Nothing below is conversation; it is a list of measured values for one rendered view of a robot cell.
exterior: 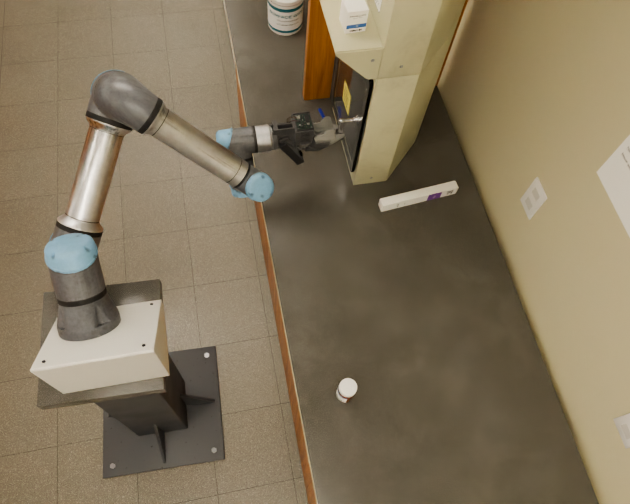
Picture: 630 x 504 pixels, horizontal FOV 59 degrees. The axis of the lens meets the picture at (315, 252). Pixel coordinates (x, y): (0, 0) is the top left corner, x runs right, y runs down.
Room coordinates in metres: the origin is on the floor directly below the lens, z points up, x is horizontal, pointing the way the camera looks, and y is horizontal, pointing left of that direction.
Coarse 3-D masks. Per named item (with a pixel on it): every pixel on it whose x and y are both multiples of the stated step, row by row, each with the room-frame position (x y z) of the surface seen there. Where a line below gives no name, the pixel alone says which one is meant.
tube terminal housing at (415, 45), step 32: (384, 0) 1.08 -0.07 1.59; (416, 0) 1.04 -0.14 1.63; (448, 0) 1.10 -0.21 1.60; (384, 32) 1.04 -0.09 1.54; (416, 32) 1.05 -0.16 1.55; (448, 32) 1.18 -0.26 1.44; (384, 64) 1.03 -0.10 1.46; (416, 64) 1.06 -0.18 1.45; (384, 96) 1.04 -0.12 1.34; (416, 96) 1.09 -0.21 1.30; (384, 128) 1.04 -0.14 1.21; (416, 128) 1.20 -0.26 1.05; (384, 160) 1.05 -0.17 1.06
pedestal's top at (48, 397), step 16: (112, 288) 0.56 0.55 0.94; (128, 288) 0.57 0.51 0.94; (144, 288) 0.57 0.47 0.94; (160, 288) 0.58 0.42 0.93; (48, 304) 0.49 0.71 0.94; (48, 320) 0.44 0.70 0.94; (48, 384) 0.27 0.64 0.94; (128, 384) 0.30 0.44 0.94; (144, 384) 0.31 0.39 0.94; (160, 384) 0.31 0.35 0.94; (48, 400) 0.23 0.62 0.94; (64, 400) 0.24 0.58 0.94; (80, 400) 0.24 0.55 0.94; (96, 400) 0.25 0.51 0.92
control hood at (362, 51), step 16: (320, 0) 1.16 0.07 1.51; (336, 0) 1.16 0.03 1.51; (336, 16) 1.11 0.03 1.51; (368, 16) 1.12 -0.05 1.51; (336, 32) 1.05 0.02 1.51; (368, 32) 1.07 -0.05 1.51; (336, 48) 1.00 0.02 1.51; (352, 48) 1.01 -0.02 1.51; (368, 48) 1.02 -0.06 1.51; (352, 64) 1.00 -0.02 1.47; (368, 64) 1.02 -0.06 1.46
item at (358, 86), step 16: (336, 80) 1.29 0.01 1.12; (352, 80) 1.15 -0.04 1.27; (368, 80) 1.04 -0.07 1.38; (336, 96) 1.27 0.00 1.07; (352, 96) 1.13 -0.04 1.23; (368, 96) 1.03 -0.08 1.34; (336, 112) 1.25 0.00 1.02; (352, 112) 1.11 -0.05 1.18; (352, 128) 1.09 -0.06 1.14; (352, 144) 1.06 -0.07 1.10; (352, 160) 1.04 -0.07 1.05
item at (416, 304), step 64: (256, 0) 1.81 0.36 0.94; (256, 64) 1.48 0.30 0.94; (448, 128) 1.32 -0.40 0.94; (320, 192) 0.98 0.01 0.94; (384, 192) 1.02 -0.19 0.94; (320, 256) 0.76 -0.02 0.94; (384, 256) 0.79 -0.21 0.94; (448, 256) 0.82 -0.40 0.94; (320, 320) 0.55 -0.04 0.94; (384, 320) 0.58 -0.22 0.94; (448, 320) 0.61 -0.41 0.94; (512, 320) 0.64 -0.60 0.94; (320, 384) 0.37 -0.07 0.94; (384, 384) 0.40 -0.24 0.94; (448, 384) 0.42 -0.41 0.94; (512, 384) 0.45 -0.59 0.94; (320, 448) 0.21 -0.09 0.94; (384, 448) 0.23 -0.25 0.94; (448, 448) 0.26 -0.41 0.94; (512, 448) 0.28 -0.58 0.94; (576, 448) 0.30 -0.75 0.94
